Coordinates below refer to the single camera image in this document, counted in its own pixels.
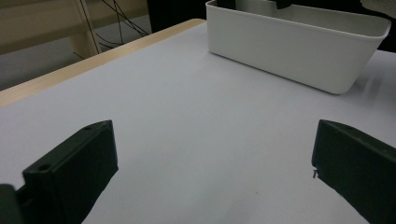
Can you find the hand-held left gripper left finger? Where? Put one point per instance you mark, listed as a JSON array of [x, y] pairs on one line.
[[71, 174]]

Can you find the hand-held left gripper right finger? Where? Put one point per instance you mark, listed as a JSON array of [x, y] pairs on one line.
[[358, 174]]

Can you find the white plastic bin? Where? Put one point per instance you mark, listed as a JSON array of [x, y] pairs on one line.
[[295, 53]]

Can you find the black curtain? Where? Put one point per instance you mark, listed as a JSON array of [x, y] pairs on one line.
[[174, 12]]

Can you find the wooden table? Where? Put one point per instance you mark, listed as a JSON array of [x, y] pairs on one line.
[[62, 73]]

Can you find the white table sheet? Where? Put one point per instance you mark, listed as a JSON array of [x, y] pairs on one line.
[[199, 140]]

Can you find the beige wooden shelf unit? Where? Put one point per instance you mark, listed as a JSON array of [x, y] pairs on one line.
[[31, 25]]

